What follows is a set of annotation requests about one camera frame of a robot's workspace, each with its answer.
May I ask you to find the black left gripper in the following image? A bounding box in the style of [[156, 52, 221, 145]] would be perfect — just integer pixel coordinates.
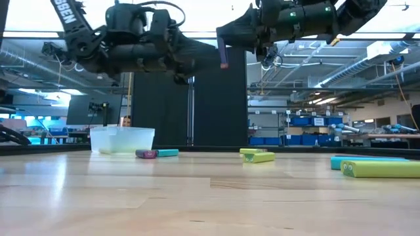
[[108, 31, 218, 85]]

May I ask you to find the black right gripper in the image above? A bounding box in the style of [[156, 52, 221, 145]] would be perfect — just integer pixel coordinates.
[[215, 0, 339, 56]]

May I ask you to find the purple toy block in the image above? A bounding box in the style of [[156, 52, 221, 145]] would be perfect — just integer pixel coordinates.
[[217, 37, 230, 69], [135, 149, 159, 160], [334, 155, 407, 160]]

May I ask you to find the teal toy block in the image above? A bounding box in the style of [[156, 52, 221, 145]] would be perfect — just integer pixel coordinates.
[[329, 156, 410, 171], [155, 149, 180, 158]]

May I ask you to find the black ceiling-hung device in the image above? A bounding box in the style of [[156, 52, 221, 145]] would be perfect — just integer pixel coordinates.
[[260, 44, 284, 70]]

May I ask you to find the black folding partition screen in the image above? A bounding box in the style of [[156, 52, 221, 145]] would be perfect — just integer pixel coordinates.
[[131, 52, 249, 148]]

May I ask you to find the clear plastic bin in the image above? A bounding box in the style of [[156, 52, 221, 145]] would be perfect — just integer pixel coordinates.
[[89, 126, 156, 155]]

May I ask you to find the metal storage shelf rack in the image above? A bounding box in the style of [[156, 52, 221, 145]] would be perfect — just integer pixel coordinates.
[[247, 109, 350, 148]]

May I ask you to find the dark computer monitor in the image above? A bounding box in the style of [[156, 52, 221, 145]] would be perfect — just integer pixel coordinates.
[[66, 94, 123, 127]]

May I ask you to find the ceiling light strip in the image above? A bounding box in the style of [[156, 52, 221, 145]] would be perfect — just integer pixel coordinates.
[[339, 32, 408, 40]]

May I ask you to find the wooden workbench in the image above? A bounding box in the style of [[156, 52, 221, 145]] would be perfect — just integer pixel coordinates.
[[343, 132, 420, 149]]

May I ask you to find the black office chair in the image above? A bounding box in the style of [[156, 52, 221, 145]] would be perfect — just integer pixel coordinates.
[[411, 104, 420, 132]]

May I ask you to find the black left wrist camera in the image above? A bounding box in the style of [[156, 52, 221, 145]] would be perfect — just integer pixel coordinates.
[[148, 9, 172, 44]]

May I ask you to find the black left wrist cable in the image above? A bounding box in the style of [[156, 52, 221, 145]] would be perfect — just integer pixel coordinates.
[[136, 0, 186, 29]]

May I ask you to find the yellow power cable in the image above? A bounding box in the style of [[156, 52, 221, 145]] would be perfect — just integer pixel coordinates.
[[126, 71, 134, 127]]

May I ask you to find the black aluminium table frame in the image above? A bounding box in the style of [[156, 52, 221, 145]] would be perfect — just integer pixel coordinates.
[[0, 144, 420, 161]]

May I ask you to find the silver ventilation duct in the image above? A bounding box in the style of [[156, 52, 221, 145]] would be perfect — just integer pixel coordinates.
[[0, 47, 79, 88]]

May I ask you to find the thin yellow cable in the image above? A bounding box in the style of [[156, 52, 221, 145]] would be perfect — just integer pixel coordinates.
[[389, 60, 420, 132]]

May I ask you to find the black cable bundle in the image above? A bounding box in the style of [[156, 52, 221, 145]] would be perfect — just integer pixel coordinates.
[[0, 125, 32, 146]]

